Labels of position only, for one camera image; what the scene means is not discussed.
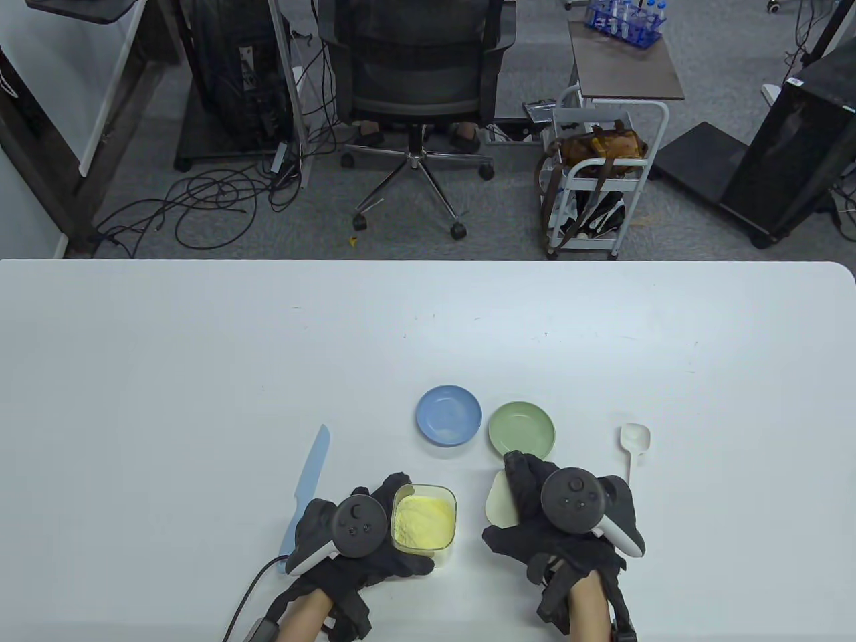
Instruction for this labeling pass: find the white metal desk leg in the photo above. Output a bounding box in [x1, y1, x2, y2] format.
[267, 0, 312, 189]

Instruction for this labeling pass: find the small blue dish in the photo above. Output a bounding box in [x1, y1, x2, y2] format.
[415, 385, 483, 447]

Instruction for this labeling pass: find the white rolling cart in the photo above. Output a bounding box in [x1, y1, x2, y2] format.
[545, 86, 670, 261]

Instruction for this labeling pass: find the black computer tower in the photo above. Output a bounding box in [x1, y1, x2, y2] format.
[175, 0, 296, 172]

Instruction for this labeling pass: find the small green dish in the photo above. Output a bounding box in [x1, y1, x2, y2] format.
[488, 401, 556, 465]

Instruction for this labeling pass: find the person's right hand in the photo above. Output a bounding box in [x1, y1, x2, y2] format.
[482, 451, 631, 591]

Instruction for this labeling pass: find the blue test tube rack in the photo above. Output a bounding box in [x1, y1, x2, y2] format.
[585, 0, 668, 49]

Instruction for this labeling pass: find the white plastic coffee spoon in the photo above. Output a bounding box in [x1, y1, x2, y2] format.
[619, 423, 651, 486]

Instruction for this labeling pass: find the black glove cable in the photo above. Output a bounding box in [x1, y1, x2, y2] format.
[222, 556, 290, 642]

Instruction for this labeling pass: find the person's left forearm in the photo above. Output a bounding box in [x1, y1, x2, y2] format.
[274, 592, 335, 642]

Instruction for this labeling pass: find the person's right forearm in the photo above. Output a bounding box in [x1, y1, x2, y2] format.
[567, 572, 613, 642]

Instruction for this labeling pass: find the brown side table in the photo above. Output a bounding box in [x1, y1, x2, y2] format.
[568, 19, 685, 102]

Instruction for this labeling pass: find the black glossy computer case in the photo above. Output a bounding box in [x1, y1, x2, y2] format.
[719, 41, 856, 249]

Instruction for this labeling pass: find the black mesh office chair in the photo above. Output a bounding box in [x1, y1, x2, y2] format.
[316, 0, 517, 241]

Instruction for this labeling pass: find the white desk with dark frame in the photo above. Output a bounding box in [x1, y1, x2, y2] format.
[0, 0, 185, 260]

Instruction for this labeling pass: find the clear chicken bouillon container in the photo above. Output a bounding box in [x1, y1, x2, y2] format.
[390, 484, 457, 570]

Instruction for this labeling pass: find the black and white controller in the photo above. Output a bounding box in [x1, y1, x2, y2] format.
[286, 494, 390, 577]
[540, 467, 647, 559]

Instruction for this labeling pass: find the black and white bag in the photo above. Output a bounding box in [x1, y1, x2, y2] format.
[558, 191, 627, 240]

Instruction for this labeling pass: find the person's left hand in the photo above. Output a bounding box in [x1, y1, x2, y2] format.
[286, 471, 435, 604]

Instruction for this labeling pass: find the cream container lid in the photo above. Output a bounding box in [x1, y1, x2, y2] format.
[485, 470, 522, 529]

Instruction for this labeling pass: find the black flat base plate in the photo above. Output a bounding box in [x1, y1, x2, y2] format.
[652, 122, 748, 205]

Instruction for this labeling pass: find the black floor cable bundle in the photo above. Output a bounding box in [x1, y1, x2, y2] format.
[90, 164, 303, 259]

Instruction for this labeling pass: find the brown leather bag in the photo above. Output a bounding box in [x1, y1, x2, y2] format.
[538, 120, 650, 231]

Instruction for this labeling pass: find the light blue plastic knife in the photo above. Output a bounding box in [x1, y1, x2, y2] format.
[278, 424, 331, 557]

